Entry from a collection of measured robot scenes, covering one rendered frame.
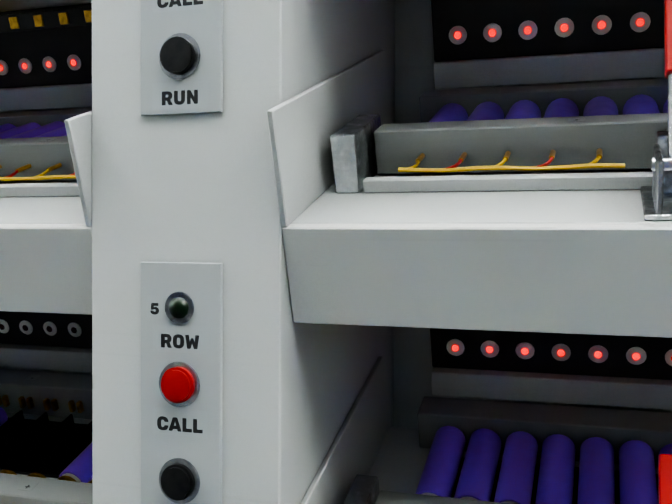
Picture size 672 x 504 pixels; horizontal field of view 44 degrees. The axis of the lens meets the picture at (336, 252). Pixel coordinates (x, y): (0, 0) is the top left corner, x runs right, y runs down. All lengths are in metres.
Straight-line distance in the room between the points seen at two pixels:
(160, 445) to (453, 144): 0.19
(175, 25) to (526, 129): 0.17
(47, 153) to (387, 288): 0.23
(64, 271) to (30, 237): 0.02
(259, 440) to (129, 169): 0.13
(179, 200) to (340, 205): 0.07
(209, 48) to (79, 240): 0.11
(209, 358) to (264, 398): 0.03
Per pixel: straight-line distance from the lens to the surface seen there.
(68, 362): 0.62
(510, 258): 0.33
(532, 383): 0.50
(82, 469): 0.52
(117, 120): 0.39
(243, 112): 0.36
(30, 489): 0.50
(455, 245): 0.33
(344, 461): 0.44
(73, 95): 0.62
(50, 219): 0.42
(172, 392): 0.37
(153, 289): 0.38
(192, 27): 0.38
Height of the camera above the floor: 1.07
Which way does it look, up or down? 1 degrees down
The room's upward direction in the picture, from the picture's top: straight up
